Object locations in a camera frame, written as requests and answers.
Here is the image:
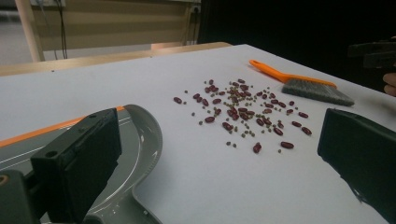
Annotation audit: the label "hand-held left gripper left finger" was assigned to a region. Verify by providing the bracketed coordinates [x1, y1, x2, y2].
[30, 107, 123, 224]

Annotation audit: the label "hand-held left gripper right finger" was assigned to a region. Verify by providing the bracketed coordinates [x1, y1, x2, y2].
[317, 107, 396, 224]

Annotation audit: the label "grey dustpan with orange edge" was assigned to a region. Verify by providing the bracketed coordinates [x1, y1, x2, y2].
[0, 104, 163, 224]

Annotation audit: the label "orange brush with grey bristles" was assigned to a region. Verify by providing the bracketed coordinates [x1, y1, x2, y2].
[248, 59, 356, 107]

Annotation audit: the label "green mung beans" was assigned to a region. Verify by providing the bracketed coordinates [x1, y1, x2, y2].
[183, 79, 301, 154]

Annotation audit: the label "red kidney beans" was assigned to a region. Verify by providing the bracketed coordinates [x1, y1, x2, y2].
[173, 78, 313, 155]

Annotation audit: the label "black curtain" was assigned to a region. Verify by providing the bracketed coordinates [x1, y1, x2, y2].
[198, 0, 396, 93]

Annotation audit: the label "light wooden table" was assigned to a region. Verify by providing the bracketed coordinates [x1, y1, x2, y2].
[0, 41, 233, 77]

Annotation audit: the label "white board sheet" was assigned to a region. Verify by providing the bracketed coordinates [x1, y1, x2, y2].
[0, 43, 396, 224]

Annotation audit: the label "beige wooden furniture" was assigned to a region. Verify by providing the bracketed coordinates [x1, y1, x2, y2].
[14, 0, 202, 63]

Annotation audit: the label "light wooden panel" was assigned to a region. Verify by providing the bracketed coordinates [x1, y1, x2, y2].
[150, 41, 185, 51]

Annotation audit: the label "black hanging cable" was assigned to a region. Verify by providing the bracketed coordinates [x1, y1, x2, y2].
[55, 0, 69, 61]

